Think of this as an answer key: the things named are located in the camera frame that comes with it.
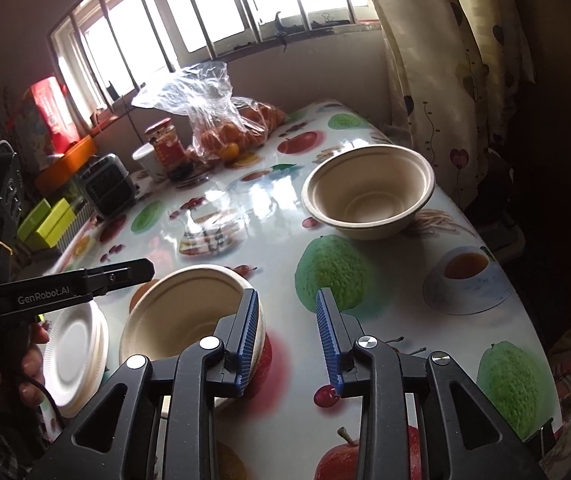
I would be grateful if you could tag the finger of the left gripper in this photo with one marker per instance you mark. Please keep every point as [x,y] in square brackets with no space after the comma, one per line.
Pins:
[115,276]

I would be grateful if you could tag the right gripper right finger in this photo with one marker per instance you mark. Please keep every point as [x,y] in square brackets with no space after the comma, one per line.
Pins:
[461,434]

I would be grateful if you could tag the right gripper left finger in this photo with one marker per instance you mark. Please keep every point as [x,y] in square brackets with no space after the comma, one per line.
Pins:
[164,407]

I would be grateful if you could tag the white paper plate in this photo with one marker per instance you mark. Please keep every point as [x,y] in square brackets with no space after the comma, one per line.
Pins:
[75,357]

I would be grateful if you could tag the beige paper bowl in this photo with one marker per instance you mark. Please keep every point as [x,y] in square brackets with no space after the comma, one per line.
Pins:
[369,193]
[181,309]

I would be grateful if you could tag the person's left hand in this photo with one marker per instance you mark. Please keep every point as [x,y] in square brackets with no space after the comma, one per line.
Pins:
[32,365]

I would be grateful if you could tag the black white striped box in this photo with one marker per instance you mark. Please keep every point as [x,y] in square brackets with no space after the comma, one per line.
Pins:
[85,214]

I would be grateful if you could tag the lower green box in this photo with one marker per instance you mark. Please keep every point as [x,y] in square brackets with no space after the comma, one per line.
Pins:
[53,227]

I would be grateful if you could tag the green box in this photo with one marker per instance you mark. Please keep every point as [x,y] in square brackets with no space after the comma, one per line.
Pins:
[53,227]
[31,222]

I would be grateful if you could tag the upper green box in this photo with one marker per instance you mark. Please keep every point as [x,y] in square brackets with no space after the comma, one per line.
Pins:
[31,222]

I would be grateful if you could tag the black portable heater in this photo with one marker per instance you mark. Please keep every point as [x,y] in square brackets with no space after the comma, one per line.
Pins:
[107,185]

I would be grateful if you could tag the orange tray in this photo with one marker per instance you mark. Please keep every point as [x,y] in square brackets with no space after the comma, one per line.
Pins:
[66,166]

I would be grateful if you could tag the white plastic tub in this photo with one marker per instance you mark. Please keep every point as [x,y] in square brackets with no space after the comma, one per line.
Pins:
[147,158]

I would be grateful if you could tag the red label sauce jar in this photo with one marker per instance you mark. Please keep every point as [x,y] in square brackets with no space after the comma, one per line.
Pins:
[169,150]

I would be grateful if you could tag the red gift bag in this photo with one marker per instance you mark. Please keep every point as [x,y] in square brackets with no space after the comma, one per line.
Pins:
[44,123]

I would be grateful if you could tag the plastic bag of oranges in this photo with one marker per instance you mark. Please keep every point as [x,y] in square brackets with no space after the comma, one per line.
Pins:
[224,126]

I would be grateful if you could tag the patterned cream curtain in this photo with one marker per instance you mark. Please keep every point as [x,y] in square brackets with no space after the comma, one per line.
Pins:
[457,66]

